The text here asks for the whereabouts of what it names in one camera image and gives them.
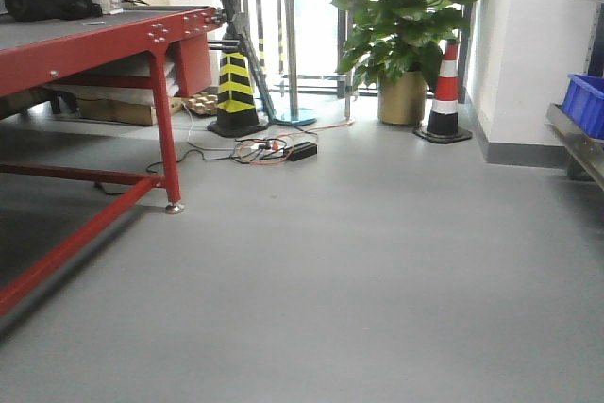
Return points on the red metal work table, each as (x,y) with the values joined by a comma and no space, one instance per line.
(126,50)

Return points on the red white traffic cone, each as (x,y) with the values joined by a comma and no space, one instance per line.
(442,124)

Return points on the cardboard box under table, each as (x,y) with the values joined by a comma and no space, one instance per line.
(117,111)

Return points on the steel shelf rack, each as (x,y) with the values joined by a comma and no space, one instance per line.
(586,153)

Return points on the black yellow traffic cone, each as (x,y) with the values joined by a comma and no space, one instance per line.
(236,113)

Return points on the gold plant pot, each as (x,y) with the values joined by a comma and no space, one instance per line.
(402,102)

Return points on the green potted plant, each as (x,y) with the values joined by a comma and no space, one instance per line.
(392,37)

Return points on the black power brick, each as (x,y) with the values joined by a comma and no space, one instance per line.
(300,151)

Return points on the blue bin on shelf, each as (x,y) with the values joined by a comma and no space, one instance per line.
(583,103)

